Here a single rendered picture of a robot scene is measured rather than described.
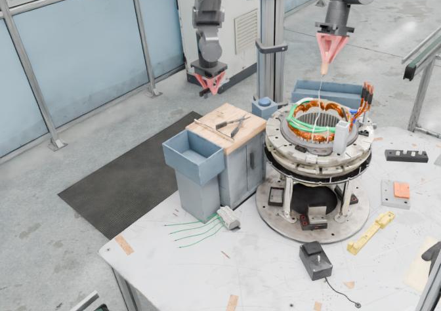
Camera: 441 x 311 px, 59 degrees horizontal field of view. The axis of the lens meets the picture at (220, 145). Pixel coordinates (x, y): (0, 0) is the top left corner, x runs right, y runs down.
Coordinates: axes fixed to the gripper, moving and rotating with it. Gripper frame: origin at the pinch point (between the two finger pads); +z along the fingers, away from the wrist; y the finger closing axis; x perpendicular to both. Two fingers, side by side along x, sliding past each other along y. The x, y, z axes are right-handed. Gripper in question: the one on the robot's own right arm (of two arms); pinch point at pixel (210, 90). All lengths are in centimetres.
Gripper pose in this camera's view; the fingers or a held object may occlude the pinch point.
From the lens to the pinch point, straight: 125.3
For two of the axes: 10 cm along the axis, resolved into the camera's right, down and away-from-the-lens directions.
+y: 7.2, 3.9, -5.7
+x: 6.9, -4.8, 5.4
